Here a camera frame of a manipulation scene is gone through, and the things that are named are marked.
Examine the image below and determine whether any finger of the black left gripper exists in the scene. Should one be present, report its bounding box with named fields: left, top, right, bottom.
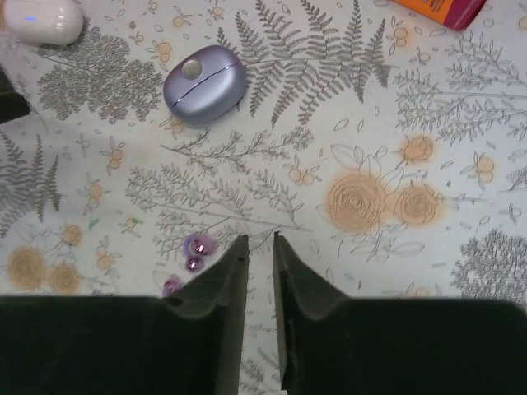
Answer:
left=0, top=69, right=30, bottom=123

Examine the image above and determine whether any purple earbud charging case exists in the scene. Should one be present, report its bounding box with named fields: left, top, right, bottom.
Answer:
left=163, top=44, right=248, bottom=126

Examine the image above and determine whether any orange pink sponge box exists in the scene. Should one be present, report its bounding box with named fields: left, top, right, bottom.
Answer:
left=394, top=0, right=487, bottom=31

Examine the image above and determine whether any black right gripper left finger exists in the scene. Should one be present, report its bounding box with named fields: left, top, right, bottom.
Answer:
left=1, top=236, right=249, bottom=394

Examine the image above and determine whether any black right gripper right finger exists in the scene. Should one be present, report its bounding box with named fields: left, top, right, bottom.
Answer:
left=273, top=235, right=526, bottom=395

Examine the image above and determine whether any purple clip earbud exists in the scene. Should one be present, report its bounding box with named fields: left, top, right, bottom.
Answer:
left=183, top=234, right=217, bottom=272
left=161, top=275, right=184, bottom=298

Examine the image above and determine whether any floral table mat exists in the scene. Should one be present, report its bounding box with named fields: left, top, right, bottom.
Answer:
left=1, top=1, right=526, bottom=394

